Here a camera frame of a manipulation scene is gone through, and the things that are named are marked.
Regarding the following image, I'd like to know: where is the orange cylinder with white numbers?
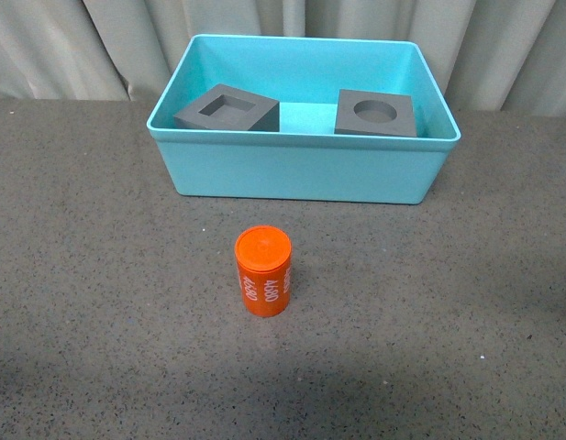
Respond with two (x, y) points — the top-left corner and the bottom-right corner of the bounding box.
(234, 225), (293, 317)

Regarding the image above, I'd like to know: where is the gray block with square hole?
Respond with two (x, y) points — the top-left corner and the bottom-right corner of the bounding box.
(173, 83), (280, 132)

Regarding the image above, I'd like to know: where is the gray block with round hole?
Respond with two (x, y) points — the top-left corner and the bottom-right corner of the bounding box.
(334, 89), (417, 138)

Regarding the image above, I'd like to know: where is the light blue plastic box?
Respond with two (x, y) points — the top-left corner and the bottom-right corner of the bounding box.
(147, 34), (461, 204)

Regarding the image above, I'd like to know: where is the white pleated curtain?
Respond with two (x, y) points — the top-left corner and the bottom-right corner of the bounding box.
(0, 1), (566, 116)

